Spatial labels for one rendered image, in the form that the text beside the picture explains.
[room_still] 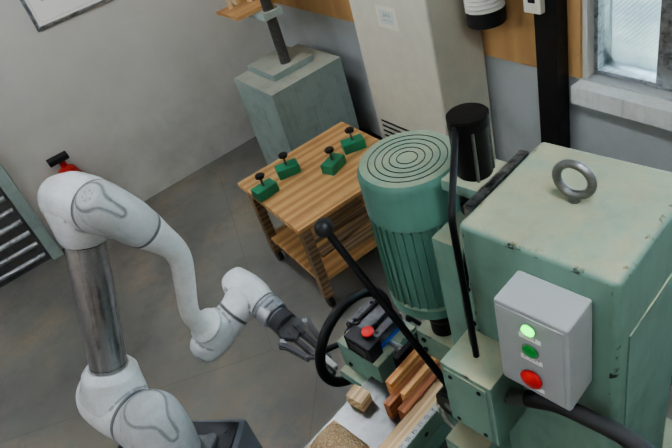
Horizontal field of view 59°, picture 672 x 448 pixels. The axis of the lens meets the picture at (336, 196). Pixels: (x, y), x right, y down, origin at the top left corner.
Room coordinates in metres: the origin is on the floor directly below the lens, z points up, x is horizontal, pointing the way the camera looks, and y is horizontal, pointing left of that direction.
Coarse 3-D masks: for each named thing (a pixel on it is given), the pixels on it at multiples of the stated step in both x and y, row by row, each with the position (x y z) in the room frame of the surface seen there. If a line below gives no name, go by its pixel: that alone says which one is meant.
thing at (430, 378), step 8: (440, 368) 0.82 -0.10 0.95; (432, 376) 0.81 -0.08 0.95; (424, 384) 0.80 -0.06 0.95; (416, 392) 0.78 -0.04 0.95; (424, 392) 0.78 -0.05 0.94; (408, 400) 0.77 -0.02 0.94; (416, 400) 0.77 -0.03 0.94; (400, 408) 0.76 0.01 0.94; (408, 408) 0.75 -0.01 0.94; (400, 416) 0.76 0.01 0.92
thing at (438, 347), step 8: (424, 320) 0.86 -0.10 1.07; (424, 328) 0.84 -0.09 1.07; (424, 336) 0.82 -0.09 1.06; (432, 336) 0.81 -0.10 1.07; (440, 336) 0.81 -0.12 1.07; (448, 336) 0.80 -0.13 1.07; (424, 344) 0.83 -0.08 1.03; (432, 344) 0.81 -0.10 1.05; (440, 344) 0.79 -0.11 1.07; (448, 344) 0.78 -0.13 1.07; (432, 352) 0.81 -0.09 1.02; (440, 352) 0.79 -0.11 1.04; (440, 360) 0.80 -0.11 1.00
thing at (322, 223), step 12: (324, 228) 0.80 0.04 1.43; (336, 240) 0.80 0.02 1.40; (348, 264) 0.78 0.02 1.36; (360, 276) 0.76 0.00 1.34; (372, 288) 0.75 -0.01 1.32; (384, 300) 0.73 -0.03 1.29; (396, 324) 0.71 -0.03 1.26; (408, 336) 0.69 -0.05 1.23; (420, 348) 0.68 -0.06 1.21; (432, 360) 0.67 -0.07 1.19; (444, 384) 0.64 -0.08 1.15; (444, 396) 0.62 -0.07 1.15; (444, 408) 0.62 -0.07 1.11
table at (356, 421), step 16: (368, 384) 0.87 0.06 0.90; (384, 384) 0.86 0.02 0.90; (384, 400) 0.82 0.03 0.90; (336, 416) 0.82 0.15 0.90; (352, 416) 0.81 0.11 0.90; (368, 416) 0.79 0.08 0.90; (384, 416) 0.78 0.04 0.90; (352, 432) 0.77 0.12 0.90; (368, 432) 0.76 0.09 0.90; (384, 432) 0.75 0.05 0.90; (448, 432) 0.73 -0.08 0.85
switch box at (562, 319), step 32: (512, 288) 0.51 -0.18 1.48; (544, 288) 0.49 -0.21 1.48; (512, 320) 0.48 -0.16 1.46; (544, 320) 0.45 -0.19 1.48; (576, 320) 0.44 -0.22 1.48; (512, 352) 0.48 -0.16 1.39; (544, 352) 0.45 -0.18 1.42; (576, 352) 0.43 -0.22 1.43; (544, 384) 0.45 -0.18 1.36; (576, 384) 0.43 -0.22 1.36
